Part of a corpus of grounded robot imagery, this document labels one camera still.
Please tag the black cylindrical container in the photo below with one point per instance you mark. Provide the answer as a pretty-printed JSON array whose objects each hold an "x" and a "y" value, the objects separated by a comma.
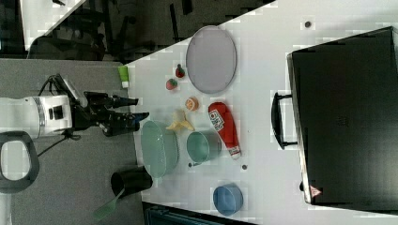
[{"x": 131, "y": 181}]

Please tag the green plastic strainer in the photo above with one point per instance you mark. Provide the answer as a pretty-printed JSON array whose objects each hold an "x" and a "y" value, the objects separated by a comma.
[{"x": 159, "y": 148}]

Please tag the pink toy strawberry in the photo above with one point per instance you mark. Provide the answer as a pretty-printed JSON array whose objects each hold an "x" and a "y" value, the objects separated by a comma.
[{"x": 171, "y": 84}]

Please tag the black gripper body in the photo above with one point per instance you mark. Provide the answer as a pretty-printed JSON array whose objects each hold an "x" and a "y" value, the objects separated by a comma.
[{"x": 97, "y": 112}]

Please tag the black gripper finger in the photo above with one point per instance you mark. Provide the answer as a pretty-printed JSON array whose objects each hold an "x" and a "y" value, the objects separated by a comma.
[
  {"x": 124, "y": 101},
  {"x": 121, "y": 123}
]

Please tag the grey round plate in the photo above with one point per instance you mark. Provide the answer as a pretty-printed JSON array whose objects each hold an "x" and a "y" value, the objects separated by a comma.
[{"x": 211, "y": 59}]

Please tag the toy orange slice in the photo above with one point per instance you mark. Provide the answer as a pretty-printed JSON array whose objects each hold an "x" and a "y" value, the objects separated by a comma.
[{"x": 192, "y": 104}]

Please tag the red ketchup bottle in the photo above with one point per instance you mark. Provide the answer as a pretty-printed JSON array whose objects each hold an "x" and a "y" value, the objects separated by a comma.
[{"x": 222, "y": 120}]

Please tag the dark red toy strawberry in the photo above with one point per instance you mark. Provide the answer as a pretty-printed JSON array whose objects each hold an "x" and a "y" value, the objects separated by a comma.
[{"x": 180, "y": 72}]

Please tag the black toaster oven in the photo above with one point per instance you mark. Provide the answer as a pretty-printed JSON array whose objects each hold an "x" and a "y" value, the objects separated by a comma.
[{"x": 345, "y": 104}]

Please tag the green cup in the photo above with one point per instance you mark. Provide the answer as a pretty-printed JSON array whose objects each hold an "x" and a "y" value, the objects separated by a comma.
[{"x": 203, "y": 146}]

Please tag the green spatula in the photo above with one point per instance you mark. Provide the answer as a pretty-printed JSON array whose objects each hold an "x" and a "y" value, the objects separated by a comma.
[{"x": 108, "y": 208}]

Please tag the blue cup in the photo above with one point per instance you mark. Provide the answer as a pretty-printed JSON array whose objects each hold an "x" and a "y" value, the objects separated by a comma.
[{"x": 228, "y": 199}]

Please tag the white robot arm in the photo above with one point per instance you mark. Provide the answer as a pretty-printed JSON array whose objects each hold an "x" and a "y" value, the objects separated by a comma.
[{"x": 29, "y": 118}]

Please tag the toy peeled banana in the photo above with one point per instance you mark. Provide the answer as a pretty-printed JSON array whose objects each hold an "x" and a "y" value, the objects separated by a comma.
[{"x": 180, "y": 121}]

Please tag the green marker bottle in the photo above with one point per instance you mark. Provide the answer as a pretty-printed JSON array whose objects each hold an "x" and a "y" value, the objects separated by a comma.
[{"x": 124, "y": 76}]

